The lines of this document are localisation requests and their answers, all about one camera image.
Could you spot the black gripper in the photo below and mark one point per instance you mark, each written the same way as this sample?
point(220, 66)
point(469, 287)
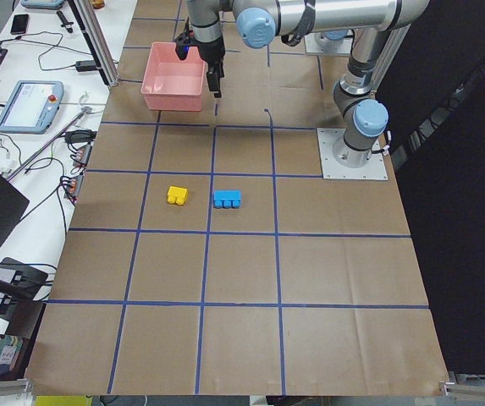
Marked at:
point(209, 53)

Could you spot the blue toy block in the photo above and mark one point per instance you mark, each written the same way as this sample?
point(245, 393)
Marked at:
point(227, 198)

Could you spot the yellow toy block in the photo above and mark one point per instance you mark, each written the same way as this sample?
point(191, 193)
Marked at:
point(177, 195)

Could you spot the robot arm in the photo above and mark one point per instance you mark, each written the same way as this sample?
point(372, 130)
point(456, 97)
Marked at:
point(358, 30)

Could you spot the pink plastic box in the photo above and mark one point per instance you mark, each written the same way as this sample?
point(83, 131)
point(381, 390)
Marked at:
point(171, 84)

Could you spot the black power adapter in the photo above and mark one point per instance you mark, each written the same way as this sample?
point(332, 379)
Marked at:
point(85, 66)

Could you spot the metal rod tool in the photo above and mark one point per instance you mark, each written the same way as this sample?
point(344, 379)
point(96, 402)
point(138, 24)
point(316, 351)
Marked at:
point(84, 111)

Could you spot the blue teach pendant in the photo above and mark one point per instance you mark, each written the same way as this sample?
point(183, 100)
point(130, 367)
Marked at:
point(31, 107)

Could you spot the black smartphone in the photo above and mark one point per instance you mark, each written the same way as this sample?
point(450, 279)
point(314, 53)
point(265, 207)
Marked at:
point(19, 24)

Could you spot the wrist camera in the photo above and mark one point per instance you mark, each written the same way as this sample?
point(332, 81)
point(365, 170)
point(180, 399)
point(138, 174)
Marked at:
point(183, 43)

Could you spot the aluminium frame post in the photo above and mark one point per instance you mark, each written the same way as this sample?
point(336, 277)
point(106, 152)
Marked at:
point(86, 19)

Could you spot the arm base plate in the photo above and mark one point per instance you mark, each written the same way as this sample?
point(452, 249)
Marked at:
point(339, 162)

